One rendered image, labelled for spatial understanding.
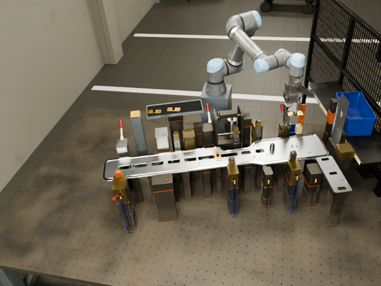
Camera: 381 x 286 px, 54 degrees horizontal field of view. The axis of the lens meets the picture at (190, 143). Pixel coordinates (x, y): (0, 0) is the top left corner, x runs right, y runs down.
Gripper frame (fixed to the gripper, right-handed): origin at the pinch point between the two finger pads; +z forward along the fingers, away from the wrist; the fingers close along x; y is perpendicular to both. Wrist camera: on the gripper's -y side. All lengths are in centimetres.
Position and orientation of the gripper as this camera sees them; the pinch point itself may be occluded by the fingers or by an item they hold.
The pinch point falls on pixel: (295, 111)
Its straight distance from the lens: 225.6
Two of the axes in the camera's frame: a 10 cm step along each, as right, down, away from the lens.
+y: -9.9, 1.3, -0.3
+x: 1.1, 6.3, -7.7
